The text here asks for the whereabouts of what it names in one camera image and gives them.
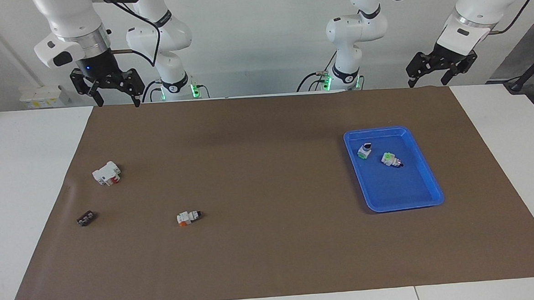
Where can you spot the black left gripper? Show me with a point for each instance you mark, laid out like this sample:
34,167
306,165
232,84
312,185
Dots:
449,57

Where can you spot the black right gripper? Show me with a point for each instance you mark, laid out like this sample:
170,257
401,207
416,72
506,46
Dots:
100,67

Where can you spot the white orange selector switch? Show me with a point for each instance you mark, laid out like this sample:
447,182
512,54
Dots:
187,217

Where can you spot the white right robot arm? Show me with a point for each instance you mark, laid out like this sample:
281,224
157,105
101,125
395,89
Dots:
72,18

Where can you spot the white box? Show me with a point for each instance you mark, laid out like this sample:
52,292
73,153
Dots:
45,96

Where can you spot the black stand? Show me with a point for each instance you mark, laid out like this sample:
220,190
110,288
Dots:
526,74

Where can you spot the white red circuit breaker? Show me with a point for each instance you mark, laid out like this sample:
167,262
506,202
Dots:
106,173

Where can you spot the blue plastic tray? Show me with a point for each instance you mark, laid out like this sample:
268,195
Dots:
397,189

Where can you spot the small dark cylindrical component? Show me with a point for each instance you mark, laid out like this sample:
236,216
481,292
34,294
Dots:
86,219

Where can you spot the brown table mat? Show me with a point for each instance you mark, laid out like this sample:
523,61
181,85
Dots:
269,191

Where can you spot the green pushbutton switch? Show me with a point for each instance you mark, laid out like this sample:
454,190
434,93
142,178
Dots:
390,159

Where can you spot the black knob selector switch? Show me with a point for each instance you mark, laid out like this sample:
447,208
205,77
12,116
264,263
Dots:
365,151

